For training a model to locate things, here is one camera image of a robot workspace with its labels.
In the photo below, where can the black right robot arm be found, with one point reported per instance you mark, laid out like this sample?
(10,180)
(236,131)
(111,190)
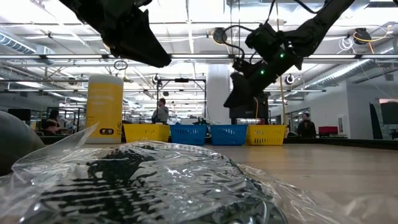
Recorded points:
(317,25)

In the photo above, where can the dark wall screen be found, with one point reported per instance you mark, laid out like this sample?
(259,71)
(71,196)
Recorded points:
(390,113)

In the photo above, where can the clear bag with black item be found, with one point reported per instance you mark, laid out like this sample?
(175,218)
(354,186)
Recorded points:
(140,186)

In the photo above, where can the person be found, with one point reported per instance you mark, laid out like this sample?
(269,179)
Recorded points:
(160,113)
(51,124)
(306,127)

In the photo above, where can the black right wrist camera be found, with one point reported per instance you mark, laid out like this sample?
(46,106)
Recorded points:
(261,37)

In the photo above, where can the black desk monitor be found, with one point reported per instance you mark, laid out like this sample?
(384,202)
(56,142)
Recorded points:
(25,112)

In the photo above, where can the black table edge rail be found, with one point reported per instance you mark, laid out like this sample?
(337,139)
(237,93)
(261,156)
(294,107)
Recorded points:
(357,143)

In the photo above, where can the black hanging monitor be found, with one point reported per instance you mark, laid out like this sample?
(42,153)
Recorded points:
(262,110)

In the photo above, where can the white building pillar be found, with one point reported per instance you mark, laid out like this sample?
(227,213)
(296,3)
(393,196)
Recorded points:
(216,96)

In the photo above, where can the dark leaning panel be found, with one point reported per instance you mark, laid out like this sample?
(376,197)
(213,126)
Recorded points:
(375,124)

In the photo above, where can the blue plastic basket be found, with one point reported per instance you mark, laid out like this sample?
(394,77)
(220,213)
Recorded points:
(228,134)
(188,134)

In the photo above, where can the long ceiling light bar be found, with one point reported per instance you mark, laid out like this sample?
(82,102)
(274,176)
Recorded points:
(199,56)

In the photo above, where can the large grey rounded toiletry tube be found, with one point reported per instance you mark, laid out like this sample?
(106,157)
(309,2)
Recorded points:
(15,143)

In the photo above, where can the yellow plastic basket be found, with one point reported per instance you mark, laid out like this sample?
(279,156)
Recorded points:
(265,134)
(146,133)

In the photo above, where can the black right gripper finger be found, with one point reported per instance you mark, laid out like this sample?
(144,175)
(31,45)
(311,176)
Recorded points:
(242,91)

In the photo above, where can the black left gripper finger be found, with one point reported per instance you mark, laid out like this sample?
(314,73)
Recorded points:
(140,40)

